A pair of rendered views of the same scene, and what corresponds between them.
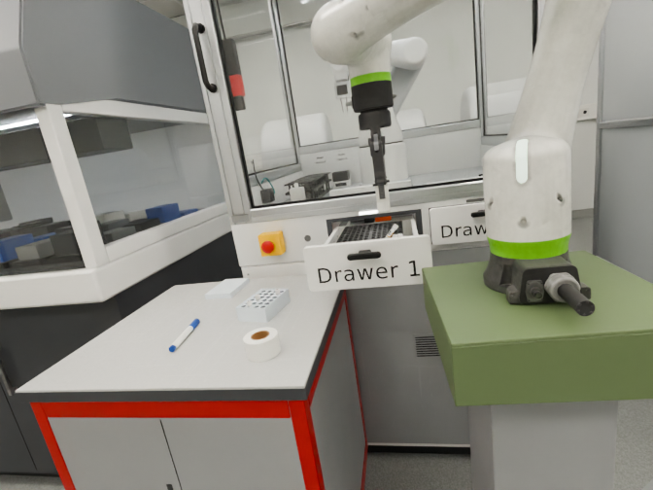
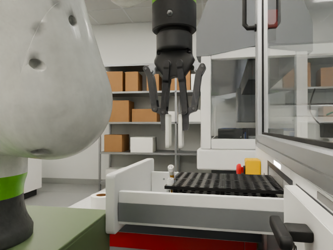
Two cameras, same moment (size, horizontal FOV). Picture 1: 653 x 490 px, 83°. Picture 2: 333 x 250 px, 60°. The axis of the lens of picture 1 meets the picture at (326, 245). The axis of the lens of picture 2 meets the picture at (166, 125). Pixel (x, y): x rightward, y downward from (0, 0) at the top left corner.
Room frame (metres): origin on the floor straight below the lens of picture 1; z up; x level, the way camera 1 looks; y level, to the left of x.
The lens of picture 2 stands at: (0.88, -0.76, 1.02)
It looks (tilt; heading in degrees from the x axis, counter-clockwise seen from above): 0 degrees down; 89
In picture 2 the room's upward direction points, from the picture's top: straight up
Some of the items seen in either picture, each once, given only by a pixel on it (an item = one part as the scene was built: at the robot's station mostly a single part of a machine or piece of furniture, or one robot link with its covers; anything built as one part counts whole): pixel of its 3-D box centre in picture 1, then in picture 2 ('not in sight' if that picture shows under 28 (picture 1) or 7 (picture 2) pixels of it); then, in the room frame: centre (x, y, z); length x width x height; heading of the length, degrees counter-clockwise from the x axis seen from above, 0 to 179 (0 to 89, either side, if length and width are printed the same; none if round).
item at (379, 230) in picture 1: (372, 243); (222, 194); (1.01, -0.13, 0.87); 0.22 x 0.18 x 0.06; 168
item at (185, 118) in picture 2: not in sight; (190, 118); (0.93, -0.16, 1.03); 0.03 x 0.01 x 0.05; 168
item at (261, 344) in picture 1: (261, 343); (101, 201); (0.68, 0.16, 0.78); 0.07 x 0.07 x 0.04
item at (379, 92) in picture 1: (370, 98); (174, 21); (0.90, -0.15, 1.24); 0.12 x 0.09 x 0.06; 78
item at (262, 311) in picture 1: (264, 303); not in sight; (0.90, 0.18, 0.78); 0.12 x 0.08 x 0.04; 156
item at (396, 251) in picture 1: (366, 263); (134, 188); (0.81, -0.09, 0.87); 0.29 x 0.02 x 0.11; 78
